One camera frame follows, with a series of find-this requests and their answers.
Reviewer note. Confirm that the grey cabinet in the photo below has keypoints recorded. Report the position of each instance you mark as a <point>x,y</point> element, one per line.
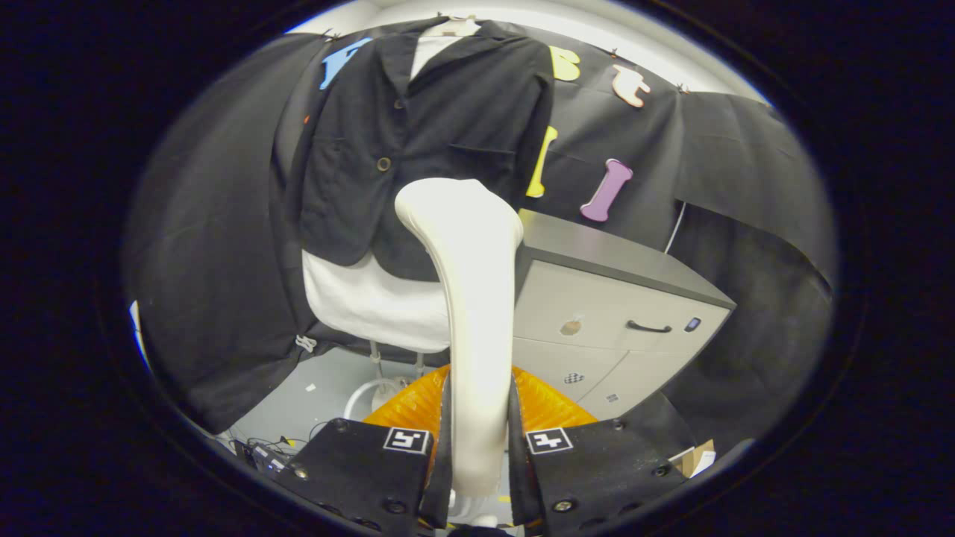
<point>597,298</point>

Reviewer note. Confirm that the white garment steamer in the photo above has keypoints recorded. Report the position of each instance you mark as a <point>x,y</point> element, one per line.
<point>477,283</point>

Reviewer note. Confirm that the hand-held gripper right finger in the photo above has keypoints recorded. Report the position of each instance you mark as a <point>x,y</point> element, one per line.
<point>589,470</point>

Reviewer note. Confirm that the white shirt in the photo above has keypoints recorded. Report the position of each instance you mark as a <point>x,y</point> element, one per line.
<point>365,306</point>

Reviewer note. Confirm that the white garment steamer base stand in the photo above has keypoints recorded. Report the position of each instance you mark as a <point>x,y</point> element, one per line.
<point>379,382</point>

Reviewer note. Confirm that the cream clothes hanger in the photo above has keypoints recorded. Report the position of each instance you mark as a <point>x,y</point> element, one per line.
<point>456,28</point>

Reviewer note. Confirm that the black blazer jacket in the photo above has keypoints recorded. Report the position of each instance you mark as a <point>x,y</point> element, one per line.
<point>448,112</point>

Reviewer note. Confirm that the white panel with blue edge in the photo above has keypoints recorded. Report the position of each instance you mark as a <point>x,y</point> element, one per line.
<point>136,328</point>

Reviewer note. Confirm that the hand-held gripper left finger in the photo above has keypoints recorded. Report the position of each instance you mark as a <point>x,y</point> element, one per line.
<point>358,470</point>

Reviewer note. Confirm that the cardboard box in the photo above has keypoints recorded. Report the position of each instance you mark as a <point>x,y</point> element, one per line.
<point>694,459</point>

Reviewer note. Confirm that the black backdrop cloth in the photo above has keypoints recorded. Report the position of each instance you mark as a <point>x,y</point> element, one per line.
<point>209,261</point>

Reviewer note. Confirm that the small electronic cabinet lock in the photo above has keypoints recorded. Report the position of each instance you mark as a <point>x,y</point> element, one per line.
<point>692,324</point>

